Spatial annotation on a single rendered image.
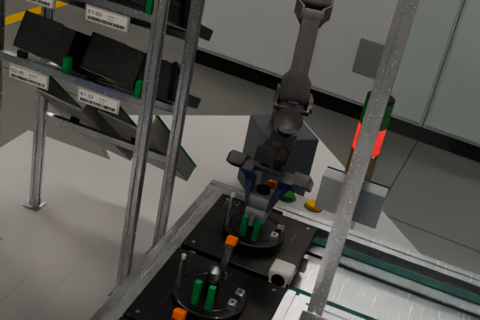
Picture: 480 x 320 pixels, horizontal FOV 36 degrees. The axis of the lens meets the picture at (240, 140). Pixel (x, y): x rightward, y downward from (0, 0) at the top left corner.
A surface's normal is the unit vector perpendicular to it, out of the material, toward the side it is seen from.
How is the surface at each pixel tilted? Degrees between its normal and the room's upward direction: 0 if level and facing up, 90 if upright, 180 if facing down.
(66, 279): 0
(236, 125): 0
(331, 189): 90
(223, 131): 0
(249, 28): 90
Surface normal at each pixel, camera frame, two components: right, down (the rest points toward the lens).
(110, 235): 0.18, -0.87
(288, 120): 0.00, -0.14
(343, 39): -0.40, 0.36
